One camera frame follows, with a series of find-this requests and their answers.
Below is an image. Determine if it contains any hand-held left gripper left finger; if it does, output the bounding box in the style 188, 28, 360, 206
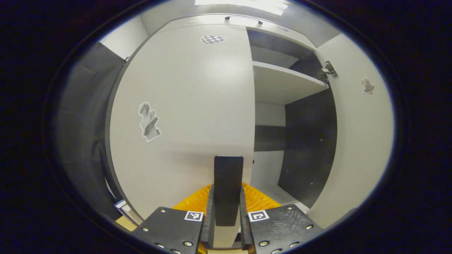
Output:
131, 183, 215, 254

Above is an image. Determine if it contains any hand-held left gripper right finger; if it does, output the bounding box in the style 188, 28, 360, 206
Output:
240, 182, 324, 254

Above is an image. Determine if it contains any grey cabinet door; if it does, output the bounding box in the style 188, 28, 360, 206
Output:
105, 24, 256, 227
307, 34, 394, 230

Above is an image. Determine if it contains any black backdrop cloth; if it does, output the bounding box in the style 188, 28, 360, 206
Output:
53, 42, 128, 222

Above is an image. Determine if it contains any grey double-door shoe cabinet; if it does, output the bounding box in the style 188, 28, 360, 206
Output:
155, 14, 338, 209

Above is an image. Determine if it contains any long ceiling light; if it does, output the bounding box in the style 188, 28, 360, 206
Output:
195, 0, 289, 16

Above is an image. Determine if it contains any white and black book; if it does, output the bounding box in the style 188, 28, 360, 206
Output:
118, 203, 142, 226

